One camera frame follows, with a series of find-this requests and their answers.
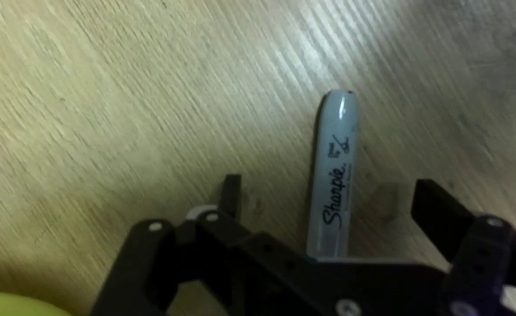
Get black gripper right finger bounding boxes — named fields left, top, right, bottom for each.
left=411, top=180, right=513, bottom=316

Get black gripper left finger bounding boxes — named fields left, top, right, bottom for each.
left=90, top=174, right=249, bottom=316

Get grey Sharpie marker pen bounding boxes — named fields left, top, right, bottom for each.
left=307, top=90, right=358, bottom=260

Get yellow plastic bowl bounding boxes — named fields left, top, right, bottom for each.
left=0, top=294, right=70, bottom=316

